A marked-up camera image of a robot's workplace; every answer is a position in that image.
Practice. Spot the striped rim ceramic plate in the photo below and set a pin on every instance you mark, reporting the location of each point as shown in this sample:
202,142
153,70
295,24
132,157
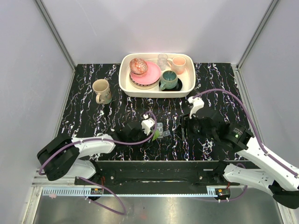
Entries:
142,86

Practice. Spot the black saucer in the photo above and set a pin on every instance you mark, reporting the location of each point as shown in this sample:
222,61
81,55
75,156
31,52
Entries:
180,85

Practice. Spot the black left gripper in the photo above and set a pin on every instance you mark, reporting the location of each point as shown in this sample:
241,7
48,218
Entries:
145,136

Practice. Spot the clear weekly pill organizer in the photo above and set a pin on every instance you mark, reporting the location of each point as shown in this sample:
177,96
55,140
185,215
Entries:
161,132

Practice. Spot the green pill bottle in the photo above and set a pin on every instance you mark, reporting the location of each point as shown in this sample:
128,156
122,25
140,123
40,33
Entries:
156,135

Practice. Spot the clear drinking glass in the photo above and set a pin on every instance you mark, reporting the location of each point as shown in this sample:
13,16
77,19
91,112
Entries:
162,61

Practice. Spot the teal glazed ceramic mug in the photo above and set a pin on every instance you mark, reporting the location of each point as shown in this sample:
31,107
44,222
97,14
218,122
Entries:
168,75

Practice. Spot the pink ceramic mug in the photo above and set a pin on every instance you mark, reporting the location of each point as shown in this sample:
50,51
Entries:
177,64

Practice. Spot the cream illustrated ceramic mug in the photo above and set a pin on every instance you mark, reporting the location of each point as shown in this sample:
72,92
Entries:
102,89

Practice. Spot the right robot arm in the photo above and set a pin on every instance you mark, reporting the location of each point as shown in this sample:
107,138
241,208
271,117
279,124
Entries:
278,178

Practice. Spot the slotted cable duct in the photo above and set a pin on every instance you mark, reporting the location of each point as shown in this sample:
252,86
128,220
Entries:
72,191

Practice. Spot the white rectangular dish tub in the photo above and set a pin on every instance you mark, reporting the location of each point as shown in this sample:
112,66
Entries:
188,78

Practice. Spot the pink ceramic plate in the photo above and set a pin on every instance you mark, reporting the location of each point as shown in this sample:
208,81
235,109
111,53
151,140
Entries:
153,68

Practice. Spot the red patterned ceramic bowl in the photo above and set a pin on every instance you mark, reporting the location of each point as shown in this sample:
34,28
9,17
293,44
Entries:
138,66

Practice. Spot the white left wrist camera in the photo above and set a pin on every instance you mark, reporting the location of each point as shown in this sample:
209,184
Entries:
148,125

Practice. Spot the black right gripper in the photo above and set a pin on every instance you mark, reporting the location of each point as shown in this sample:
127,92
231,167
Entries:
186,123

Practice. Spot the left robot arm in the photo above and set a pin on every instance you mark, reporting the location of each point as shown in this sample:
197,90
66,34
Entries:
63,155

